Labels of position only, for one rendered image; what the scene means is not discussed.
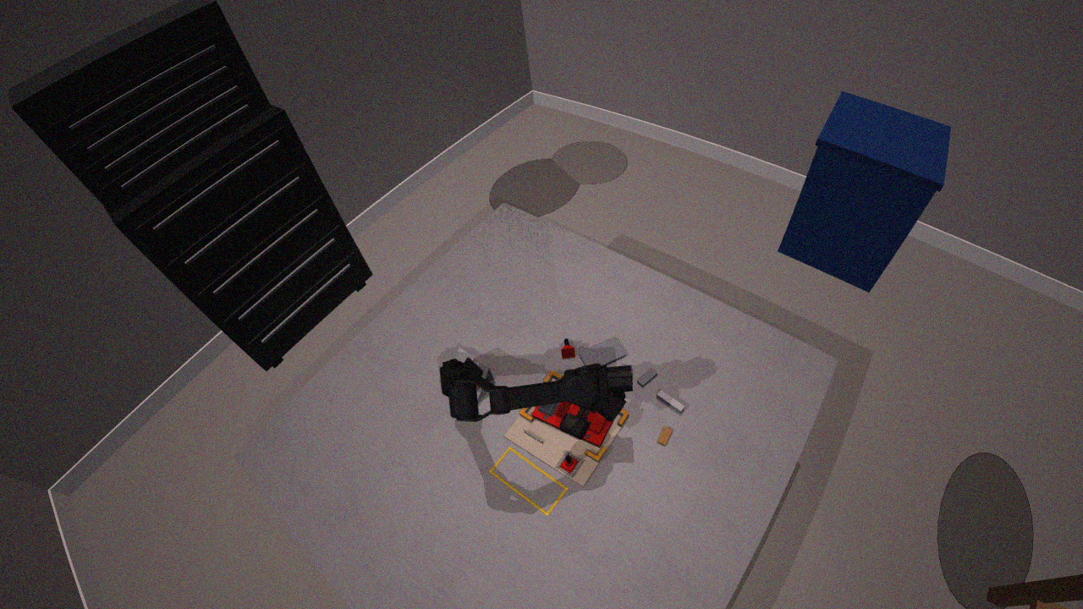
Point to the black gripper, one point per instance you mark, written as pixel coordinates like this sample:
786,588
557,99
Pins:
576,426

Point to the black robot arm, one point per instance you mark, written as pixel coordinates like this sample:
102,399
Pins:
596,386

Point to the brown flat block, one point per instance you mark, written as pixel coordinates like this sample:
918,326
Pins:
666,433

